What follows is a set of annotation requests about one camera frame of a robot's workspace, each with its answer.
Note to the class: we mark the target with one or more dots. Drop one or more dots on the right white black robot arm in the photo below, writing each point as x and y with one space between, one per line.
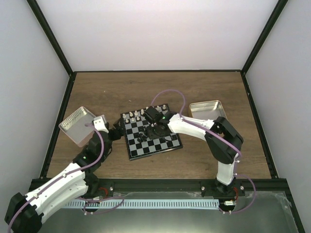
223 140

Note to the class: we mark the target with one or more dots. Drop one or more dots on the gold metal tin tray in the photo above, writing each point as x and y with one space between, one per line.
205 110

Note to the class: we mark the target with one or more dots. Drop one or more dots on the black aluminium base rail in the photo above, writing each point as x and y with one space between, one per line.
206 187

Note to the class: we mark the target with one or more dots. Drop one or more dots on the black and silver chessboard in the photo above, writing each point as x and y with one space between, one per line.
138 150

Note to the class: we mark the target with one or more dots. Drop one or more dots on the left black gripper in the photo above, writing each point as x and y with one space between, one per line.
121 130

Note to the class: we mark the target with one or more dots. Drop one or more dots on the pile of black chess pieces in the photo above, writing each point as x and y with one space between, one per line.
143 134

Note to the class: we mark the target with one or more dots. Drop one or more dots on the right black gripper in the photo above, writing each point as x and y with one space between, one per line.
152 136

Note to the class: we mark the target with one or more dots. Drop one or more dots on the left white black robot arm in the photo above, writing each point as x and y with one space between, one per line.
27 213

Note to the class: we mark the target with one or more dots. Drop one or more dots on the light blue slotted cable duct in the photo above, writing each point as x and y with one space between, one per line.
204 204

